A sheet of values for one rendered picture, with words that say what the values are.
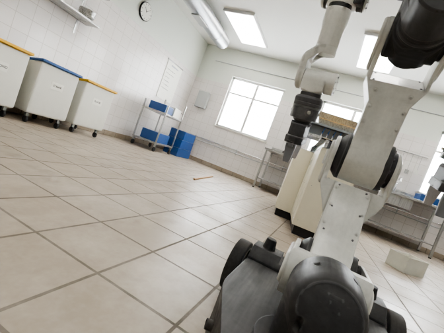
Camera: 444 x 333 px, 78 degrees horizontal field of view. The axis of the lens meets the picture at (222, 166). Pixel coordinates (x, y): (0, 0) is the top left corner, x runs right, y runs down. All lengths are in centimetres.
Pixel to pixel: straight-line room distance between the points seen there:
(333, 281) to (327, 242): 28
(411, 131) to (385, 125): 583
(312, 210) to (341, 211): 179
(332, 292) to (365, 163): 45
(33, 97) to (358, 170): 359
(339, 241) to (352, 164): 22
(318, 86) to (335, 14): 20
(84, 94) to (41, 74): 64
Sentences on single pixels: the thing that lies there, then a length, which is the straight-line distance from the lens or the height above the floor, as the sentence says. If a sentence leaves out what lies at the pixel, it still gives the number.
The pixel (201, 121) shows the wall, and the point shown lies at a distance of 721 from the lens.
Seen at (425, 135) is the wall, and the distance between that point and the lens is 676.
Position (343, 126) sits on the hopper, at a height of 124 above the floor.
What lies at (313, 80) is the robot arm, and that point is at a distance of 90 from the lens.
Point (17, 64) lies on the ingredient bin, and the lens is 377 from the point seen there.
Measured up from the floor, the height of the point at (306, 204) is 30.
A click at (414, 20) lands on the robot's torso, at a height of 89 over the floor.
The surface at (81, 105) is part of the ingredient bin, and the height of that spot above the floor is 40.
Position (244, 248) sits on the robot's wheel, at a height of 19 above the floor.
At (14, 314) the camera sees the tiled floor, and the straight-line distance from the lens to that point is 82.
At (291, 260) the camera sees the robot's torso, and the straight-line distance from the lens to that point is 69.
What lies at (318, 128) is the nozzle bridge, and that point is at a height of 113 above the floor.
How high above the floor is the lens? 49
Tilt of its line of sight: 3 degrees down
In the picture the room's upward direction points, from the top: 20 degrees clockwise
